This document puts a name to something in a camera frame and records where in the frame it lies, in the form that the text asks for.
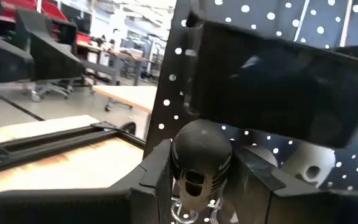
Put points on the black aluminium table frame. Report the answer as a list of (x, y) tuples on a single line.
[(57, 140)]

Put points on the red plastic crates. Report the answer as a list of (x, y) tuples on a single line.
[(51, 9)]

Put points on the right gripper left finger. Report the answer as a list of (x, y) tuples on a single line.
[(73, 208)]

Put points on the long wooden workbench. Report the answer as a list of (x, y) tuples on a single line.
[(119, 54)]

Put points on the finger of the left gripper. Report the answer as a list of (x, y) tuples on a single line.
[(54, 56), (1, 62)]

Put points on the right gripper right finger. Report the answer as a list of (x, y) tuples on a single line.
[(306, 208)]

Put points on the light wooden desk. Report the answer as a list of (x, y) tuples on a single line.
[(129, 95)]

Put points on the black peg board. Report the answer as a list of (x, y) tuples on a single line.
[(166, 77)]

